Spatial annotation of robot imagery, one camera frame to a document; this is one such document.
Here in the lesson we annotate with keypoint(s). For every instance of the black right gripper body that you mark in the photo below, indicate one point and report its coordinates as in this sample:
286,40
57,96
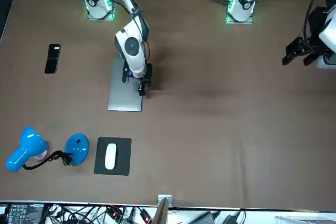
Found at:
148,73

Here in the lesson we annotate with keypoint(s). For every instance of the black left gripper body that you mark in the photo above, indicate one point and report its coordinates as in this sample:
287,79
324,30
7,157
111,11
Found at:
316,22

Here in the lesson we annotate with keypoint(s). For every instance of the silver laptop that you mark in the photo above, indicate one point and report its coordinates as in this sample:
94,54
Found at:
123,98

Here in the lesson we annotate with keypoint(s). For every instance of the blue desk lamp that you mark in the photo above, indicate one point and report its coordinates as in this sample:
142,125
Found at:
26,145

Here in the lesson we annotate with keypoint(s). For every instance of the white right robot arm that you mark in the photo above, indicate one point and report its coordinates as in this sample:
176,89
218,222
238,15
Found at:
131,48

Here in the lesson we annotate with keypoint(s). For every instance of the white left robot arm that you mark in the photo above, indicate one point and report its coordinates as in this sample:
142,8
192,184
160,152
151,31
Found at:
246,1

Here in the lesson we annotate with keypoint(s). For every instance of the black mouse pad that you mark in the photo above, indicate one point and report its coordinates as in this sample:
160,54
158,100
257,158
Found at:
123,155

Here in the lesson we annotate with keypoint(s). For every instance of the white computer mouse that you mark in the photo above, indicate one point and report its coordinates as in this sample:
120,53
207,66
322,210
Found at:
110,155

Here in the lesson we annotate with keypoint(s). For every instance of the black phone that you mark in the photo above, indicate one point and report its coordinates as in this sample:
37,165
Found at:
52,58

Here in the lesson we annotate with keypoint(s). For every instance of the power strip with red lights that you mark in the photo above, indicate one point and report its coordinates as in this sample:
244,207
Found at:
131,216

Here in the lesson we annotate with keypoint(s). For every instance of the grey power adapter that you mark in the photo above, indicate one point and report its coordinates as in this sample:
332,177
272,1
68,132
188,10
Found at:
207,218

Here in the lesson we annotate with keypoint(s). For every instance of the black power adapter with label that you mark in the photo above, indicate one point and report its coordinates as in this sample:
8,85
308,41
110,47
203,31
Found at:
23,212

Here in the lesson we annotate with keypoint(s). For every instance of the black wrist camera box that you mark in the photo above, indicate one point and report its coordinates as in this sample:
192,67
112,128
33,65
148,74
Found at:
126,74

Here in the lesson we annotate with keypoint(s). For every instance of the aluminium frame post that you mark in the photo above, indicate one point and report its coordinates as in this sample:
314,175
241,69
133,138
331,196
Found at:
164,208

